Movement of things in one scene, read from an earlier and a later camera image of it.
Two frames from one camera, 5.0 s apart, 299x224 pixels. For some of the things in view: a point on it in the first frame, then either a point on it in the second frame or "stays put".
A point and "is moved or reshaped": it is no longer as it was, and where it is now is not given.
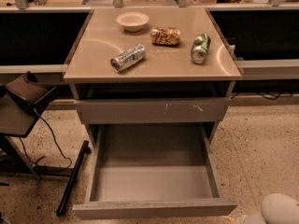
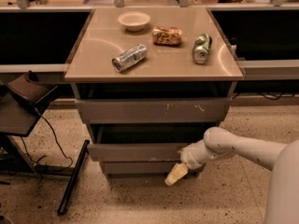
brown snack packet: x=165 y=35 stays put
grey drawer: x=153 y=171 is moved or reshaped
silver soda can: x=128 y=57 stays put
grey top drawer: x=152 y=110 stays put
